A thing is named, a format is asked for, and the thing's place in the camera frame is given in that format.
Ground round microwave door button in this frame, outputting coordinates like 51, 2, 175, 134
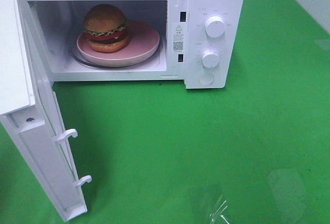
199, 73, 214, 85

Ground pink round plate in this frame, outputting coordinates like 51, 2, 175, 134
76, 20, 160, 67

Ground burger with lettuce and tomato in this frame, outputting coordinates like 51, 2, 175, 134
84, 4, 129, 53

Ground white lower microwave knob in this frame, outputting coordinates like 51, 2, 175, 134
201, 49, 220, 68

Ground white microwave knob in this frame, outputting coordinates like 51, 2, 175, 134
201, 49, 220, 68
204, 14, 226, 38

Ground white microwave oven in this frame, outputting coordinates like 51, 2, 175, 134
30, 0, 243, 89

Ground white upper microwave knob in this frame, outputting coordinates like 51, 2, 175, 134
204, 14, 226, 38

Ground glass microwave turntable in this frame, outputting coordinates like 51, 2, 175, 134
70, 41, 167, 71

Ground clear tape piece on table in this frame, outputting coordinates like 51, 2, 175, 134
207, 195, 232, 224

